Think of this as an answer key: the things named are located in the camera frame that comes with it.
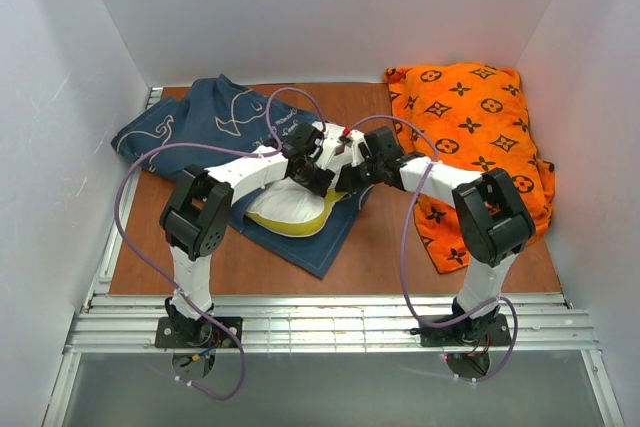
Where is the white pillow yellow edge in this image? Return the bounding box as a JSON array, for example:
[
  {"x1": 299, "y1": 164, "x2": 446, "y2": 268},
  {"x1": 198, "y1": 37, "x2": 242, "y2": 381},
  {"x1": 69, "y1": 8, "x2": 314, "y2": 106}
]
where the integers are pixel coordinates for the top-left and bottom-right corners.
[{"x1": 243, "y1": 121, "x2": 351, "y2": 239}]

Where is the dark blue pillowcase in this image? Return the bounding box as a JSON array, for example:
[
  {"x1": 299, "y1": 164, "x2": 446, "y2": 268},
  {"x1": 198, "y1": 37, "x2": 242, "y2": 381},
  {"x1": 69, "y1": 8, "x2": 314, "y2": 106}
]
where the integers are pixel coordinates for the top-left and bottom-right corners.
[{"x1": 111, "y1": 75, "x2": 369, "y2": 278}]

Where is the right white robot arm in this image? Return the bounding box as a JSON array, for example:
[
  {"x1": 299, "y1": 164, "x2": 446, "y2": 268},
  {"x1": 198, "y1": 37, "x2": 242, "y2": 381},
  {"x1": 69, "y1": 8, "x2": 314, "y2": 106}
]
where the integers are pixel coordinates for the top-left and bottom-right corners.
[{"x1": 336, "y1": 127, "x2": 535, "y2": 330}]

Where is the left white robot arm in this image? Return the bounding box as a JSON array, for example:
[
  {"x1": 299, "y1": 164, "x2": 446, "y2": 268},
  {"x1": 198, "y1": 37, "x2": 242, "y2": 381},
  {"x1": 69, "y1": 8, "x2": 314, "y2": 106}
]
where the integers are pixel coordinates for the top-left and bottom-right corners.
[{"x1": 160, "y1": 123, "x2": 350, "y2": 322}]

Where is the orange patterned blanket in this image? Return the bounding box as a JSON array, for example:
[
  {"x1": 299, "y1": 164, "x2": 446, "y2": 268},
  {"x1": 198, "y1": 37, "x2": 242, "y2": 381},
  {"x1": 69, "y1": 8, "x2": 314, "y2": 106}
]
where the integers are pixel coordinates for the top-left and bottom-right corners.
[{"x1": 383, "y1": 62, "x2": 556, "y2": 274}]

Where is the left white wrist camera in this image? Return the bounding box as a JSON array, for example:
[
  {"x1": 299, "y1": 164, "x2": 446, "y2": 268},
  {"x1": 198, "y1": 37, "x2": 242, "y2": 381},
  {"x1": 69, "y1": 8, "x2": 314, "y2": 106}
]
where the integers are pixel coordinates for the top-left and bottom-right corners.
[{"x1": 315, "y1": 137, "x2": 353, "y2": 173}]

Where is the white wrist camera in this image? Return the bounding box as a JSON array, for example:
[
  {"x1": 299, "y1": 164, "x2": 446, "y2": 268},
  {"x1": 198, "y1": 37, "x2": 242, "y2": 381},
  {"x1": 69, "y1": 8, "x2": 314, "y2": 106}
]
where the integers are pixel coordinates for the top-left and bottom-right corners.
[
  {"x1": 339, "y1": 127, "x2": 370, "y2": 166},
  {"x1": 315, "y1": 137, "x2": 353, "y2": 173}
]

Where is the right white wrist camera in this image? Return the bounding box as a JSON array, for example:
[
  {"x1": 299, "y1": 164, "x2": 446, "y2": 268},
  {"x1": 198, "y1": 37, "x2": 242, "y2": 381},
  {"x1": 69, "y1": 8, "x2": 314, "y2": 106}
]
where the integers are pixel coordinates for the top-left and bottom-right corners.
[{"x1": 339, "y1": 127, "x2": 370, "y2": 166}]

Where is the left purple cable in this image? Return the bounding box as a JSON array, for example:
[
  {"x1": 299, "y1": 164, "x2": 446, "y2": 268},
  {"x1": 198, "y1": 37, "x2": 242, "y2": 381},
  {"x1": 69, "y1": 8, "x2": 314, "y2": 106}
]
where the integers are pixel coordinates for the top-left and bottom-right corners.
[{"x1": 113, "y1": 87, "x2": 329, "y2": 401}]

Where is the purple cable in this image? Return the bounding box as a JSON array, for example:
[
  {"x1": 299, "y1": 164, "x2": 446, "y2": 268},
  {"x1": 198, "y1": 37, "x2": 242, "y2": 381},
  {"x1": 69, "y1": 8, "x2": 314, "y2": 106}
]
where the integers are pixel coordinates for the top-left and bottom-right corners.
[
  {"x1": 349, "y1": 115, "x2": 519, "y2": 384},
  {"x1": 113, "y1": 87, "x2": 329, "y2": 401}
]

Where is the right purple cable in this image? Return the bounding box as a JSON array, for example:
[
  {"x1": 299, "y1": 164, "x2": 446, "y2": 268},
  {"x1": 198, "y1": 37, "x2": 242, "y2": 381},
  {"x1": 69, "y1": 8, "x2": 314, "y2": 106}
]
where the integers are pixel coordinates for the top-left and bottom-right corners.
[{"x1": 349, "y1": 115, "x2": 519, "y2": 384}]

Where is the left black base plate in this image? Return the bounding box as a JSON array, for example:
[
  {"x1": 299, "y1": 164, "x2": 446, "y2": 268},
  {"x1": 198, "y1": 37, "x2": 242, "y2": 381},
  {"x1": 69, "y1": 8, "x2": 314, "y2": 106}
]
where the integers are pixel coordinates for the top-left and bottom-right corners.
[{"x1": 154, "y1": 317, "x2": 236, "y2": 349}]

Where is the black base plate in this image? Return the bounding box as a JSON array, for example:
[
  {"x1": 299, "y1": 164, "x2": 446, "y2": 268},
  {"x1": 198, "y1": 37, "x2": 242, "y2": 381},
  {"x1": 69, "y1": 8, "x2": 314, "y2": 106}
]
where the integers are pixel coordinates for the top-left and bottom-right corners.
[
  {"x1": 154, "y1": 317, "x2": 236, "y2": 349},
  {"x1": 409, "y1": 314, "x2": 512, "y2": 347}
]

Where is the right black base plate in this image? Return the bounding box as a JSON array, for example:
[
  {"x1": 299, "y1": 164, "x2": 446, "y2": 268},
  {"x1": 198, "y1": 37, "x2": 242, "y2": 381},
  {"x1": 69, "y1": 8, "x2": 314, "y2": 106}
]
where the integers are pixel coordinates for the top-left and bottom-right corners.
[{"x1": 409, "y1": 314, "x2": 512, "y2": 347}]

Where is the aluminium rail frame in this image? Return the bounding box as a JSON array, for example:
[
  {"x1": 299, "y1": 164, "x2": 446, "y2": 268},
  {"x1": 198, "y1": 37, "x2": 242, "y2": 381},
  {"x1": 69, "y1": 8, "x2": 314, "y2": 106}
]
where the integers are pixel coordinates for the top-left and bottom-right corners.
[{"x1": 43, "y1": 293, "x2": 624, "y2": 426}]

